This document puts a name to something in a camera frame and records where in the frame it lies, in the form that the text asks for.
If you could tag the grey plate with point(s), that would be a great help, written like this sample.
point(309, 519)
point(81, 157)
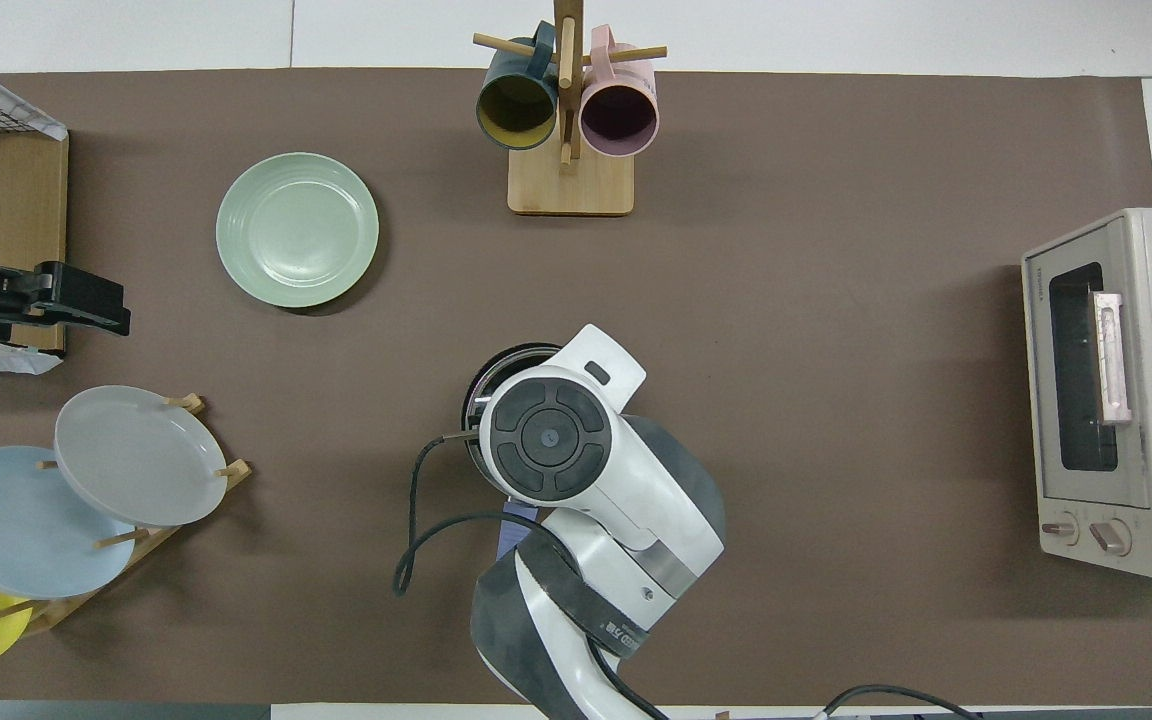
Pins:
point(136, 455)

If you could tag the wooden plate rack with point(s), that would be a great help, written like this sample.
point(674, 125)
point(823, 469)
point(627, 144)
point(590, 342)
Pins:
point(56, 612)

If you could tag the wooden mug tree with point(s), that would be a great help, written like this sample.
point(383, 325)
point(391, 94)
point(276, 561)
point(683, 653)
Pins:
point(571, 185)

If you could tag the pink mug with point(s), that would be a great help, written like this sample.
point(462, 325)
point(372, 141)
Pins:
point(619, 115)

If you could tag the light blue plate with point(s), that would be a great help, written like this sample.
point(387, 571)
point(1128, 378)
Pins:
point(16, 530)

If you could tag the green plate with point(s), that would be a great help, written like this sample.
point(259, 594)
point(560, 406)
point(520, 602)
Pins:
point(296, 230)

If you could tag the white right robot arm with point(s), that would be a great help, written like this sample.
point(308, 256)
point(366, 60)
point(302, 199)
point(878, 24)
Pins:
point(551, 440)

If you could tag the brown table mat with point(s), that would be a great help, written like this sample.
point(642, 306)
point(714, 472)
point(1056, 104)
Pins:
point(836, 300)

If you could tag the dark teal mug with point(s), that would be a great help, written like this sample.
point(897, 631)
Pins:
point(516, 105)

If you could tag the wooden shelf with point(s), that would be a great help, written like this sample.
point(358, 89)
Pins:
point(16, 200)

